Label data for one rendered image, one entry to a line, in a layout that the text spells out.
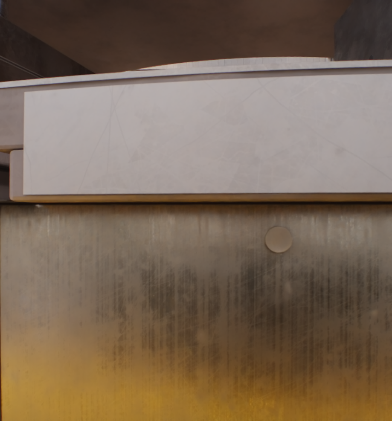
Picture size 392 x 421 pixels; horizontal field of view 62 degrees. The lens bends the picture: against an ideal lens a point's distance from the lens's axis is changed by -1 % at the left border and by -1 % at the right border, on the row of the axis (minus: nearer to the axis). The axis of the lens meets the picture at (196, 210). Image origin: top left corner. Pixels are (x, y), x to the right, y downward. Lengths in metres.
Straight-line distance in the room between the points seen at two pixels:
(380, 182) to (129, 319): 0.17
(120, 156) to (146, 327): 0.11
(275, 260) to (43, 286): 0.16
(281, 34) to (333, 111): 1.12
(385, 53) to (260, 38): 0.68
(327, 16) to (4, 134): 1.12
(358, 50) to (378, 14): 0.08
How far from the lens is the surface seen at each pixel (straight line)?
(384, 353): 0.24
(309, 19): 1.25
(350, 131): 0.20
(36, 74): 1.00
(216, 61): 4.32
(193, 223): 0.21
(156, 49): 1.38
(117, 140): 0.20
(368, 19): 0.79
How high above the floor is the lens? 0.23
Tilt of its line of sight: level
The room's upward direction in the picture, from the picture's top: straight up
